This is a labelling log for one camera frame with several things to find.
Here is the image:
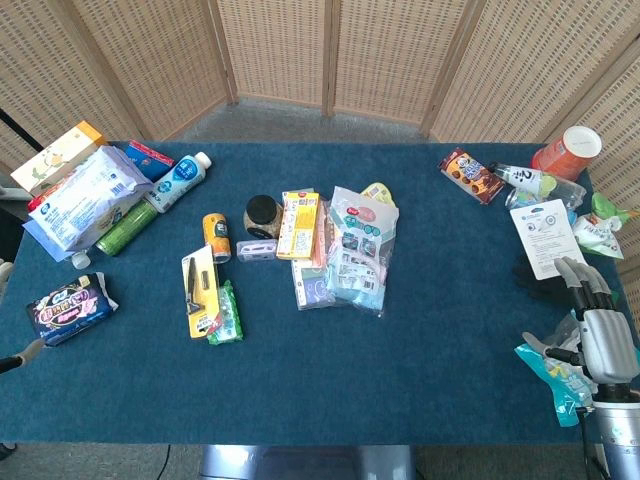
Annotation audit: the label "white blister card pack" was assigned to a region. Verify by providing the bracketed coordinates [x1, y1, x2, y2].
[509, 198, 588, 281]

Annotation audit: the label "green white snack bag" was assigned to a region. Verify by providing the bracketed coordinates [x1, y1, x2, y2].
[570, 192, 635, 260]

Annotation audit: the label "clear bottle green label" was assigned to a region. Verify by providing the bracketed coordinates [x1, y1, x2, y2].
[524, 172, 587, 211]

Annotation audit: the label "brown cookie packet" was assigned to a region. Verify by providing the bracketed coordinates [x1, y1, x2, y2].
[439, 147, 506, 205]

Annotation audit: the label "dark sanitary pad pack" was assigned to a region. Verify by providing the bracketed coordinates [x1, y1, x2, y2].
[25, 271, 120, 347]

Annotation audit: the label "orange paper cup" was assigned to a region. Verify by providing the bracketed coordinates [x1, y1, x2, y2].
[530, 125, 602, 181]

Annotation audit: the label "orange drink can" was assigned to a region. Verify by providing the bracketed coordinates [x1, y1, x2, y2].
[202, 213, 232, 263]

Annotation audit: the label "clear bag blue cloths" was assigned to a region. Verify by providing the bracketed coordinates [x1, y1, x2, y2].
[323, 185, 400, 317]

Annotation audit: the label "bamboo folding screen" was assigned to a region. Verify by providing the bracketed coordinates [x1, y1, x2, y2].
[0, 0, 640, 281]

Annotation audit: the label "white bottle black label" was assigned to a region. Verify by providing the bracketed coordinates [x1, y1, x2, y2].
[488, 160, 546, 189]

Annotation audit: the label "teal pouch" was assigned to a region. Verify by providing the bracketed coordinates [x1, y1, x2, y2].
[514, 343, 599, 429]

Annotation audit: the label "glass jar black lid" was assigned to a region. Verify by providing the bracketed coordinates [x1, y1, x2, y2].
[243, 194, 281, 241]

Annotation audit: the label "yellow green snack packet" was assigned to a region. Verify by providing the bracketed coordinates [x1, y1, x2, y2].
[359, 181, 397, 206]

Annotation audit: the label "green candy packet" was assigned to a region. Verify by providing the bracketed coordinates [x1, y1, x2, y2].
[206, 279, 245, 345]

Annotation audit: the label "white blue drink bottle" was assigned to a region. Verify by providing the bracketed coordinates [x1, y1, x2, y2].
[144, 151, 213, 215]

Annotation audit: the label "large white wipes pack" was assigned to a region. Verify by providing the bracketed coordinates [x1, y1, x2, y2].
[22, 145, 154, 262]

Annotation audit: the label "blue felt table mat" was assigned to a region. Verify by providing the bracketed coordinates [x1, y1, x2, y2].
[0, 141, 640, 447]

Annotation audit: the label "yellow flat box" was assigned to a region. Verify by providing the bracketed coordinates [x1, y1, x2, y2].
[275, 190, 321, 261]

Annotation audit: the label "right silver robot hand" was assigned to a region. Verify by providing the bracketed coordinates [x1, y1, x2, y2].
[521, 256, 640, 387]

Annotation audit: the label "yellow carded tool package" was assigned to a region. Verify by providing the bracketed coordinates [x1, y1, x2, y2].
[180, 244, 222, 340]

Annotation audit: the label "black cable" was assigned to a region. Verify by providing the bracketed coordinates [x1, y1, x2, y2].
[155, 444, 174, 480]

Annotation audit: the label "orange white tissue box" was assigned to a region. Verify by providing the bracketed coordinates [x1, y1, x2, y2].
[10, 120, 108, 197]

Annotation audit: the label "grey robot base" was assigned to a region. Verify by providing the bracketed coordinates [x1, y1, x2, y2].
[198, 443, 417, 480]

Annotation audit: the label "clear bag blue print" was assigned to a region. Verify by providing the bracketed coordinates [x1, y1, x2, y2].
[290, 259, 336, 311]

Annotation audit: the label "green drink can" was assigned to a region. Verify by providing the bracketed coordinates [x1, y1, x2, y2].
[95, 198, 160, 257]

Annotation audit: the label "blue red small box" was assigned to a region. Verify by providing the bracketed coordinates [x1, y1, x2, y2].
[123, 139, 176, 183]

